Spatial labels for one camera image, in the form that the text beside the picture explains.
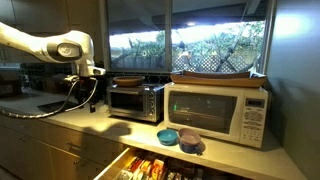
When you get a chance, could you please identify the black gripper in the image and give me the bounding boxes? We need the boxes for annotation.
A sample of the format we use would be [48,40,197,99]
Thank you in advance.
[75,77,101,114]

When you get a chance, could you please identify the brown woven bowl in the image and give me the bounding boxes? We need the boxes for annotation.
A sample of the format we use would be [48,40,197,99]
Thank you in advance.
[112,75,146,88]

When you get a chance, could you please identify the gray toaster oven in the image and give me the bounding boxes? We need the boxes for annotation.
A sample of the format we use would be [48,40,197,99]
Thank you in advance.
[106,83,165,123]

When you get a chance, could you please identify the teal bowl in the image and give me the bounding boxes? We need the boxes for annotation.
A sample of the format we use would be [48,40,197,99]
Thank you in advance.
[156,129,179,146]

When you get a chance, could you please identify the purple bowl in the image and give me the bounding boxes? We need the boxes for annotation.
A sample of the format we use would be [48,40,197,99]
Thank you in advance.
[177,127,203,155]

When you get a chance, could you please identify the black flat mat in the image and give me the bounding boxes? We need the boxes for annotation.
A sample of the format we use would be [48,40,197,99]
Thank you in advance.
[37,99,82,113]

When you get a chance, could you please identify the open wooden drawer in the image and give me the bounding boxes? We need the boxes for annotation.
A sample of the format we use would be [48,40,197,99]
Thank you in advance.
[92,146,214,180]

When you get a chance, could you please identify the orange snack packet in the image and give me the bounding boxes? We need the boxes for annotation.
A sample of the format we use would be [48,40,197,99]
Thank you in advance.
[150,158,166,180]

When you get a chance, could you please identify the white microwave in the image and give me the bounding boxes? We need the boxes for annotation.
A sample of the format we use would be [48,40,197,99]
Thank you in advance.
[163,81,270,149]

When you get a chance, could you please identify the wooden tray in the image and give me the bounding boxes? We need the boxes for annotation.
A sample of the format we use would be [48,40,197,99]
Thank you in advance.
[169,69,268,89]

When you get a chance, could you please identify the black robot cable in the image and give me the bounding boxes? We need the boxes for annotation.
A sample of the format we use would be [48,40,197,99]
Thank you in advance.
[0,77,100,120]

